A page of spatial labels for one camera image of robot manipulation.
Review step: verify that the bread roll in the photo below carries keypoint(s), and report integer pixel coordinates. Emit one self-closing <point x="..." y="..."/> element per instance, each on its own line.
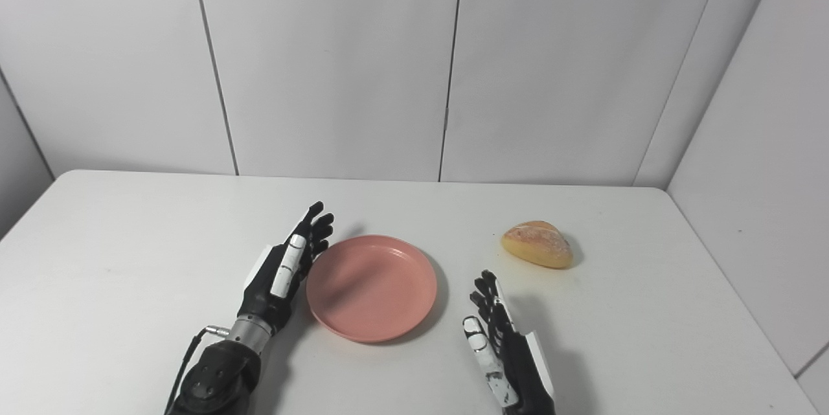
<point x="539" y="243"/>

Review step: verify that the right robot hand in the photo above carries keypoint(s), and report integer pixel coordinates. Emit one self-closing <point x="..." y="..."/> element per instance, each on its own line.
<point x="508" y="350"/>

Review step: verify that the pink plate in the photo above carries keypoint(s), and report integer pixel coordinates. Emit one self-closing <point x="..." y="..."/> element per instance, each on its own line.
<point x="370" y="288"/>

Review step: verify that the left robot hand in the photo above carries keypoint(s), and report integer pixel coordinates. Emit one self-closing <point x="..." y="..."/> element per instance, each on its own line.
<point x="282" y="272"/>

